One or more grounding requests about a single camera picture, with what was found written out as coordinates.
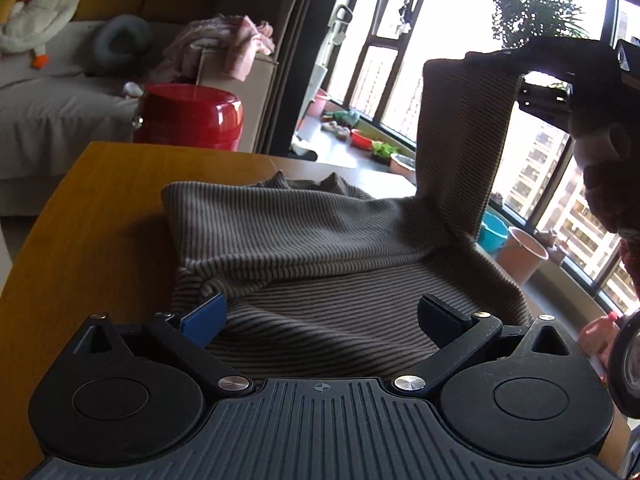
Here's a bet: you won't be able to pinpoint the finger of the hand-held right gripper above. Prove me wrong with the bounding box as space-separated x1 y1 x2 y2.
465 42 531 77

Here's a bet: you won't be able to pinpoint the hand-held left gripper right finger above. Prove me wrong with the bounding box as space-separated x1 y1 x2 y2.
391 294 583 401

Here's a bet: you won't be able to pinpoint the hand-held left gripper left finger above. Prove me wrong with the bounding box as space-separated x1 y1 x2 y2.
75 292 256 401

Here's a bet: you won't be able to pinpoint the grey striped sweater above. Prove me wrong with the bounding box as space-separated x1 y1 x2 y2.
161 57 533 378

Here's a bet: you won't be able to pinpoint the person's right forearm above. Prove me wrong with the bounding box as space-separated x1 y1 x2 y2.
572 122 640 306

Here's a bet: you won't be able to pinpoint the pink clothes pile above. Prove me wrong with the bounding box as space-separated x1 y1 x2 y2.
162 14 276 83

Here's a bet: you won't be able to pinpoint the potted palm in white pot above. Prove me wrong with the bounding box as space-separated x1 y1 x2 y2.
487 0 591 61

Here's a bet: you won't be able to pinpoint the blue basin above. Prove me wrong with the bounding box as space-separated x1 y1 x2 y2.
477 210 508 253

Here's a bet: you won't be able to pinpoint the pink bucket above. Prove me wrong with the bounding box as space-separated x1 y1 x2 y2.
496 226 550 285

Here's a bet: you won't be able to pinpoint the small figurines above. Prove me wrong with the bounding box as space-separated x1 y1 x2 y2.
535 227 571 266

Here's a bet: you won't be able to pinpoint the red basin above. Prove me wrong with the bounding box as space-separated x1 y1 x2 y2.
350 129 380 150

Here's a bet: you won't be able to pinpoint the white stick vacuum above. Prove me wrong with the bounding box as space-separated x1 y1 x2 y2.
312 4 351 111

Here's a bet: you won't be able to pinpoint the pink basin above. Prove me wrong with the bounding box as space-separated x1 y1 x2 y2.
306 89 331 118

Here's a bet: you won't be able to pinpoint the round dark object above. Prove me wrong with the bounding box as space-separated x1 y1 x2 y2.
606 312 640 418

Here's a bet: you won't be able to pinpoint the black and white slipper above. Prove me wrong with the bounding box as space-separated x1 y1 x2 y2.
291 136 321 162

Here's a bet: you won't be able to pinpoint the red round stool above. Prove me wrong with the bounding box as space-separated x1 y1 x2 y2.
131 84 244 152

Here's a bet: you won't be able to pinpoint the brown curtain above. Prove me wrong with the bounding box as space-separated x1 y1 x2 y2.
260 0 341 156

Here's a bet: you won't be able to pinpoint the grey covered sofa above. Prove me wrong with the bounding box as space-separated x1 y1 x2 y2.
0 20 201 216

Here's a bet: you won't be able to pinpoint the grey neck pillow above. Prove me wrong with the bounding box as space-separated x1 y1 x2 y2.
92 15 155 77

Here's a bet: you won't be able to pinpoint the mustard back cushion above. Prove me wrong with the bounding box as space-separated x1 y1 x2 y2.
75 0 148 23
142 0 221 23

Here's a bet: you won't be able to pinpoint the white duck plush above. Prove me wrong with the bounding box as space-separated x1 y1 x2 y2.
0 0 86 68

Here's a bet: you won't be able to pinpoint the black window frame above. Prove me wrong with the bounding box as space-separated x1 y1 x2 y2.
320 0 640 316

